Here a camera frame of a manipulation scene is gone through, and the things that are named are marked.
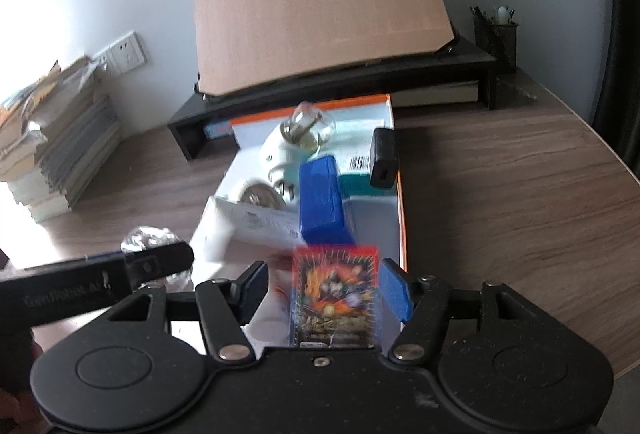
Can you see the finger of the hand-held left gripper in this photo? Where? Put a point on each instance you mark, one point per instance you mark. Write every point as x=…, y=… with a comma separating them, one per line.
x=160, y=264

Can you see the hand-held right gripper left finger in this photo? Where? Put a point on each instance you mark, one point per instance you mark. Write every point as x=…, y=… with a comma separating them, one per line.
x=252, y=289

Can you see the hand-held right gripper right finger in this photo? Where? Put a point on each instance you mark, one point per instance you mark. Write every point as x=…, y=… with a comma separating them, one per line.
x=395, y=294

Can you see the clear glass refill bottle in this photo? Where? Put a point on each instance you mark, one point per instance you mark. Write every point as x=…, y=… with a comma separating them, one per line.
x=145, y=238

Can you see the colourful card pack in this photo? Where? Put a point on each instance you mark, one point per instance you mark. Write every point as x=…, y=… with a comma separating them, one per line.
x=335, y=299

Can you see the small white box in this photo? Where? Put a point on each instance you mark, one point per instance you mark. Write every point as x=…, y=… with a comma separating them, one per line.
x=250, y=219

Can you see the orange white cardboard box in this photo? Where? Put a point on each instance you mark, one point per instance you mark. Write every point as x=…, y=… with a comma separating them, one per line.
x=370, y=224

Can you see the blue plastic box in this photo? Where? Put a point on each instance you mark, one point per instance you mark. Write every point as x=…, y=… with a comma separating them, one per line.
x=322, y=199

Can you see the teal white bandage box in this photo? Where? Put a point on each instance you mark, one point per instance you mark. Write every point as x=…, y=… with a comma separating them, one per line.
x=357, y=164

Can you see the black charger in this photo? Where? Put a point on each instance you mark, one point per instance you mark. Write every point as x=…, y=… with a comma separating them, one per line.
x=384, y=159

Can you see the green-dot white mosquito vaporizer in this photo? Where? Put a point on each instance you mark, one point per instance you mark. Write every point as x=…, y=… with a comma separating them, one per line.
x=282, y=154

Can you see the stack of books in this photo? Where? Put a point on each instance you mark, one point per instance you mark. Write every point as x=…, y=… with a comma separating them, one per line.
x=65, y=149

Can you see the blue white flat box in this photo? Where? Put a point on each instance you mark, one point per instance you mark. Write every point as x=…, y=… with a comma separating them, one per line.
x=217, y=129

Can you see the book with pale pages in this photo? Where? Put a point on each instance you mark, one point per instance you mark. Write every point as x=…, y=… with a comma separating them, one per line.
x=440, y=94

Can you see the black monitor stand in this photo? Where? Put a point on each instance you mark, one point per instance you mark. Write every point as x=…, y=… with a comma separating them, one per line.
x=470, y=56

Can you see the black mesh pen holder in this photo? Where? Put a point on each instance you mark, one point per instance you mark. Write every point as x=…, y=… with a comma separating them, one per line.
x=497, y=46

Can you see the black pen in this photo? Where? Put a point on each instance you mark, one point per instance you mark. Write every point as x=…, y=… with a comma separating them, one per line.
x=477, y=13

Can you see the brown cardboard sheet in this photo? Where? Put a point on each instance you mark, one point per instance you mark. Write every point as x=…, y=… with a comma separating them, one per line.
x=320, y=4

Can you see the white wall socket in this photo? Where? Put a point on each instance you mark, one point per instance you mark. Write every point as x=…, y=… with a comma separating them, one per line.
x=102, y=59
x=127, y=53

